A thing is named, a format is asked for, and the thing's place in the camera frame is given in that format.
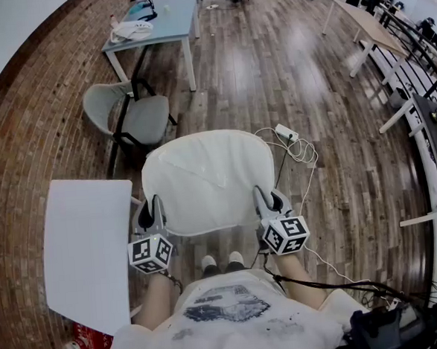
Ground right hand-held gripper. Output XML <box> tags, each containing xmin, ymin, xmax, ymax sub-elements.
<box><xmin>252</xmin><ymin>182</ymin><xmax>313</xmax><ymax>258</ymax></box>

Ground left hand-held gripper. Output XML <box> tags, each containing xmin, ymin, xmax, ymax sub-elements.
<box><xmin>124</xmin><ymin>193</ymin><xmax>180</xmax><ymax>276</ymax></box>

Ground white cushion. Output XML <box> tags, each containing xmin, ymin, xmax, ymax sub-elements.
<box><xmin>138</xmin><ymin>125</ymin><xmax>279</xmax><ymax>239</ymax></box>

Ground grey chair with black frame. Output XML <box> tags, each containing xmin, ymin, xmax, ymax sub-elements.
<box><xmin>80</xmin><ymin>75</ymin><xmax>182</xmax><ymax>180</ymax></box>

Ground person's left forearm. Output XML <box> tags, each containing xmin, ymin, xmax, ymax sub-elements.
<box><xmin>130</xmin><ymin>270</ymin><xmax>179</xmax><ymax>330</ymax></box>

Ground person's right forearm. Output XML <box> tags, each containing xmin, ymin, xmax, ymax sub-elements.
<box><xmin>272</xmin><ymin>250</ymin><xmax>330</xmax><ymax>313</ymax></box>

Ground white shoe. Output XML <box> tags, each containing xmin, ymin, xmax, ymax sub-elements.
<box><xmin>227</xmin><ymin>249</ymin><xmax>245</xmax><ymax>267</ymax></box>
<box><xmin>200</xmin><ymin>254</ymin><xmax>218</xmax><ymax>271</ymax></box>

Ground white power strip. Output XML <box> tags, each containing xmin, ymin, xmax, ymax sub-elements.
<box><xmin>274</xmin><ymin>122</ymin><xmax>300</xmax><ymax>143</ymax></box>

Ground person's black trousers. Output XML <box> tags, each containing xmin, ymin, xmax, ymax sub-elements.
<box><xmin>202</xmin><ymin>260</ymin><xmax>248</xmax><ymax>277</ymax></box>

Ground person's white printed shirt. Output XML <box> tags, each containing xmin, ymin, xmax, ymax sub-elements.
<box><xmin>95</xmin><ymin>262</ymin><xmax>368</xmax><ymax>349</ymax></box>

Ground red snack packet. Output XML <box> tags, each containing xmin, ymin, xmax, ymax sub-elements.
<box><xmin>54</xmin><ymin>318</ymin><xmax>115</xmax><ymax>349</ymax></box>

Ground long white desk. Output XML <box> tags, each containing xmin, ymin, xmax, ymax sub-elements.
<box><xmin>371</xmin><ymin>41</ymin><xmax>437</xmax><ymax>230</ymax></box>

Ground grey bin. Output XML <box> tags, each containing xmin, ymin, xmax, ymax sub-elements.
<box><xmin>389</xmin><ymin>86</ymin><xmax>413</xmax><ymax>109</ymax></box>

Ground black backpack device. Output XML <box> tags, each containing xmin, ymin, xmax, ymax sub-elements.
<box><xmin>331</xmin><ymin>299</ymin><xmax>437</xmax><ymax>349</ymax></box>

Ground white cloth bag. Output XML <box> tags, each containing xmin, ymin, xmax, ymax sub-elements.
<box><xmin>109</xmin><ymin>19</ymin><xmax>156</xmax><ymax>44</ymax></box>

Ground light blue table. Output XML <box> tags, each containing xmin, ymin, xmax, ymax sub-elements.
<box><xmin>98</xmin><ymin>0</ymin><xmax>206</xmax><ymax>99</ymax></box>

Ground wooden table with white legs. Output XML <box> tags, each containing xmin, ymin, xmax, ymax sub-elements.
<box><xmin>319</xmin><ymin>0</ymin><xmax>411</xmax><ymax>80</ymax></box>

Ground white cable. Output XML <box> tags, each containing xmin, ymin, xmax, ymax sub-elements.
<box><xmin>253</xmin><ymin>121</ymin><xmax>374</xmax><ymax>292</ymax></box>

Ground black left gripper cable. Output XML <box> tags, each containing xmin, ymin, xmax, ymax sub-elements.
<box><xmin>160</xmin><ymin>268</ymin><xmax>185</xmax><ymax>297</ymax></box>

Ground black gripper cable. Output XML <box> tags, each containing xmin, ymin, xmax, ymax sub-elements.
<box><xmin>160</xmin><ymin>268</ymin><xmax>185</xmax><ymax>297</ymax></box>
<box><xmin>258</xmin><ymin>236</ymin><xmax>437</xmax><ymax>319</ymax></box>

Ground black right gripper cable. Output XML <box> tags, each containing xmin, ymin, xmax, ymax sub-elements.
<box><xmin>258</xmin><ymin>236</ymin><xmax>437</xmax><ymax>319</ymax></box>

